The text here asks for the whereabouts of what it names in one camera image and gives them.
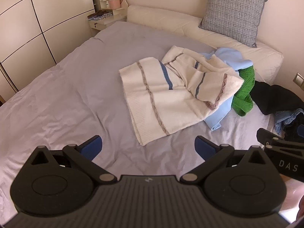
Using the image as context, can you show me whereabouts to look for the grey woven pillow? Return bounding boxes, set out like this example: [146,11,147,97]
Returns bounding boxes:
[199,0,269,47]

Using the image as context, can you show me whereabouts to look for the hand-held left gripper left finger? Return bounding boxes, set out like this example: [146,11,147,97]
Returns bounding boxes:
[29,135,117,185]

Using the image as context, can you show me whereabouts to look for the bed with pale sheet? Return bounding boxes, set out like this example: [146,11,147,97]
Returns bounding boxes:
[0,20,285,219]

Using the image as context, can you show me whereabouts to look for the pile of folded cloths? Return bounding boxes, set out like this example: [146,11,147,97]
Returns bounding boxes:
[87,10,113,21]

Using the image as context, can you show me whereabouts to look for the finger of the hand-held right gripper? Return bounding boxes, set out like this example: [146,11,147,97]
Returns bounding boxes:
[256,127,304,150]

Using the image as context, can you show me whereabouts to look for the white bedside shelf unit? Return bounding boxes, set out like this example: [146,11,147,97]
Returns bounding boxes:
[88,0,129,30]

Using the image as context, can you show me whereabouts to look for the black garment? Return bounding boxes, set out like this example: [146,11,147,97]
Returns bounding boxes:
[250,81,304,116]

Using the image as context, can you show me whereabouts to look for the cream striped knit sweater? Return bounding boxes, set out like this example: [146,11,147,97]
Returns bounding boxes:
[118,45,245,146]

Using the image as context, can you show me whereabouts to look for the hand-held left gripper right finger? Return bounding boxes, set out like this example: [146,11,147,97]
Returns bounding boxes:
[180,135,269,184]

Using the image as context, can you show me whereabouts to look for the blue denim jeans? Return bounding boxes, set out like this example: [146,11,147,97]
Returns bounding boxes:
[274,108,304,136]

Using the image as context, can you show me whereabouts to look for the cream panelled wardrobe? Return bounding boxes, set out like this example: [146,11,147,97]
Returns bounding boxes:
[0,0,97,105]

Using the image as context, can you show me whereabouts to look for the light blue garment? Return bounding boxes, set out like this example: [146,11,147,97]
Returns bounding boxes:
[198,47,253,131]

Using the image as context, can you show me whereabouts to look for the green knit garment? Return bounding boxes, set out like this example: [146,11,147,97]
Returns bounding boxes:
[231,65,256,117]

